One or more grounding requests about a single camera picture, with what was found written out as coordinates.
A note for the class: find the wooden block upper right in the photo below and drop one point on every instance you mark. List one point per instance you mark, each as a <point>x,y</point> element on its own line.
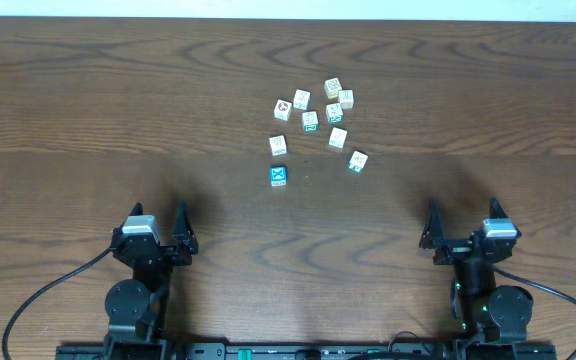
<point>346,99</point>

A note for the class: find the wooden block upper left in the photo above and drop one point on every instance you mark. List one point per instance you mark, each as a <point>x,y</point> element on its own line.
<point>301,99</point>

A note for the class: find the wooden block teal side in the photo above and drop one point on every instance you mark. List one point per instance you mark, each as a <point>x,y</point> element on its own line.
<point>357,161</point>

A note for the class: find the wooden block red picture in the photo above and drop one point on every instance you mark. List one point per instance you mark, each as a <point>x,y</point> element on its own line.
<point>282,110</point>

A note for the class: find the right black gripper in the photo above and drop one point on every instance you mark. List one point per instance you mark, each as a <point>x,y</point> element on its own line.
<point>433,237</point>

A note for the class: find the wooden block near blue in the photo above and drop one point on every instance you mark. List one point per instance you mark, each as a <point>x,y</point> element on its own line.
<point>278,145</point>

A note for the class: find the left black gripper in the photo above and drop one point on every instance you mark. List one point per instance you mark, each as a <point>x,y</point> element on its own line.
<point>160,250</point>

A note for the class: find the blue letter block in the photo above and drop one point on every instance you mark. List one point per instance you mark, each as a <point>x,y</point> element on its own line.
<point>278,176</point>

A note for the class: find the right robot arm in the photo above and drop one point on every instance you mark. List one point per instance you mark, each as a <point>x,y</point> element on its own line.
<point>492,314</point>

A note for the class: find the wooden block red number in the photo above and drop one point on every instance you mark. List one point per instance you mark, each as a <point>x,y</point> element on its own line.
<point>337,137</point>

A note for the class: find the wooden block yellow edge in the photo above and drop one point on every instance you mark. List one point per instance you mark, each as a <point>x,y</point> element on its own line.
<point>332,87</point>

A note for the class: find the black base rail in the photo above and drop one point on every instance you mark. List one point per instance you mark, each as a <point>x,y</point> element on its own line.
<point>220,351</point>

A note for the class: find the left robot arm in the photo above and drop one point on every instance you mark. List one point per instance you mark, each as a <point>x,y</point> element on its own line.
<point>136,306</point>

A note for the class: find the wooden block green letter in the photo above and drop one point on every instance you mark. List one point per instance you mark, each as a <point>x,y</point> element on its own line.
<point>310,121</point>

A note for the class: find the wooden block teal letter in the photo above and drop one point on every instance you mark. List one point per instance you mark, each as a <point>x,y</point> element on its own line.
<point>334,113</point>

